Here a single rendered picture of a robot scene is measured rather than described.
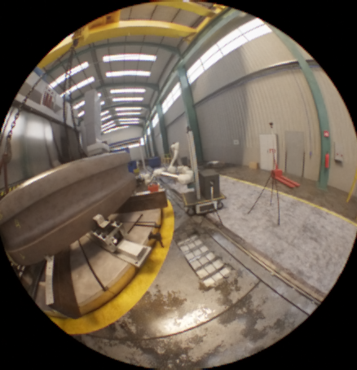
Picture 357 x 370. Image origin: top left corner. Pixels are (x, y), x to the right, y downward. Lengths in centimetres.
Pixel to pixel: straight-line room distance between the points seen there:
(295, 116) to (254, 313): 668
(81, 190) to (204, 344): 227
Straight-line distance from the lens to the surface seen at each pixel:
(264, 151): 637
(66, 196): 166
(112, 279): 148
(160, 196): 218
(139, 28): 1103
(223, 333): 145
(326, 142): 542
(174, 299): 147
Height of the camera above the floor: 142
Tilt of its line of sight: 18 degrees down
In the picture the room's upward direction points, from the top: 9 degrees counter-clockwise
